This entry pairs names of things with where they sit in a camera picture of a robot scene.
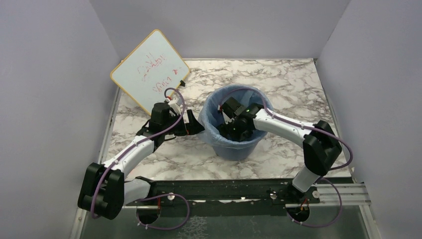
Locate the light blue trash bag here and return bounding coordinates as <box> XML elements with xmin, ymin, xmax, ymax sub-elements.
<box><xmin>198</xmin><ymin>85</ymin><xmax>274</xmax><ymax>150</ymax></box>

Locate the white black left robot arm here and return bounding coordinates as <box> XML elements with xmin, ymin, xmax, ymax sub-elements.
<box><xmin>77</xmin><ymin>103</ymin><xmax>205</xmax><ymax>220</ymax></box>

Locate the black metal mounting rail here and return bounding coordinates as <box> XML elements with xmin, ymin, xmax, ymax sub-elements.
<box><xmin>128</xmin><ymin>178</ymin><xmax>333</xmax><ymax>217</ymax></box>

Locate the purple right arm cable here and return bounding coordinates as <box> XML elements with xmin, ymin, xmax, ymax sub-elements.
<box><xmin>217</xmin><ymin>87</ymin><xmax>354</xmax><ymax>229</ymax></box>

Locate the blue plastic trash bin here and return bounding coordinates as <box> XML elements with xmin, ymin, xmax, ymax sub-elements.
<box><xmin>212</xmin><ymin>141</ymin><xmax>258</xmax><ymax>161</ymax></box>

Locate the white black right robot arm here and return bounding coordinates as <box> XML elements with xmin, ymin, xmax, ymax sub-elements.
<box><xmin>217</xmin><ymin>97</ymin><xmax>342</xmax><ymax>203</ymax></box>

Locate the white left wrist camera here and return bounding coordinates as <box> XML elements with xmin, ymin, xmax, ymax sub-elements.
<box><xmin>165</xmin><ymin>98</ymin><xmax>183</xmax><ymax>116</ymax></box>

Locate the yellow-framed whiteboard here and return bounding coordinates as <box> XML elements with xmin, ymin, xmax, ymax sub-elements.
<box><xmin>110</xmin><ymin>29</ymin><xmax>190</xmax><ymax>115</ymax></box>

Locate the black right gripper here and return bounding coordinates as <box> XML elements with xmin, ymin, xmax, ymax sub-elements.
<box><xmin>216</xmin><ymin>117</ymin><xmax>253</xmax><ymax>149</ymax></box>

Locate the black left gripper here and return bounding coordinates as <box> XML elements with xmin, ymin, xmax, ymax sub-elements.
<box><xmin>163</xmin><ymin>109</ymin><xmax>205</xmax><ymax>136</ymax></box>

